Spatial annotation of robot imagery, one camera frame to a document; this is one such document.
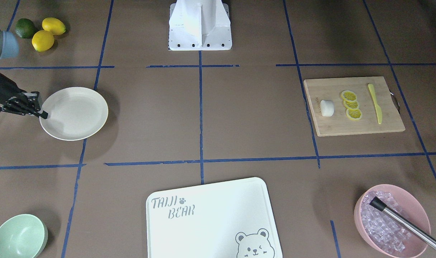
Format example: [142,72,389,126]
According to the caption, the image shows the white round plate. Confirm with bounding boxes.
[39,87,109,141]

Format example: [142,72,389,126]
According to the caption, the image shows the pink bowl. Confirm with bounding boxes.
[354,184,431,258]

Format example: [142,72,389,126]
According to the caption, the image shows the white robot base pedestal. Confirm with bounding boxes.
[168,0,233,51]

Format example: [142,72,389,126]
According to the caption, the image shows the lemon slice far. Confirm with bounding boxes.
[341,90,357,103]

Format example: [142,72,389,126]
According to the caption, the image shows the steel muddler black tip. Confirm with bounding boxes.
[369,197,436,250]

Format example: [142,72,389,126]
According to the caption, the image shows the lemon slice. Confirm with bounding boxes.
[343,101,360,110]
[341,90,357,103]
[345,108,362,121]

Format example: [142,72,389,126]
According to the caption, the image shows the lemon slice near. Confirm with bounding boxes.
[345,108,362,121]

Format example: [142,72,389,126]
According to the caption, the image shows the clear ice cubes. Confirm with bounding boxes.
[360,190,412,256]

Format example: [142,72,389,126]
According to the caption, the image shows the whole yellow lemon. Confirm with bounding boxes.
[42,17,67,35]

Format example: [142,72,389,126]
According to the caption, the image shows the green bowl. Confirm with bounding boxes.
[0,214,48,258]

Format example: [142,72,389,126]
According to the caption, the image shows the bamboo cutting board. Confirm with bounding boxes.
[303,76,405,137]

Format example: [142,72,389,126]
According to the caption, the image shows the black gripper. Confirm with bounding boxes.
[0,73,48,119]

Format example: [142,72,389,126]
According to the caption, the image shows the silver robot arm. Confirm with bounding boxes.
[0,29,48,119]

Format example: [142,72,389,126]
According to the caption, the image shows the yellow plastic knife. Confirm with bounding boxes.
[368,83,383,124]

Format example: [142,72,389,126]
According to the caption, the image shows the lemon slice middle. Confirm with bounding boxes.
[343,101,360,110]

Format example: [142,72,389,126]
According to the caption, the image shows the white bear tray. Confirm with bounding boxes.
[146,177,283,258]

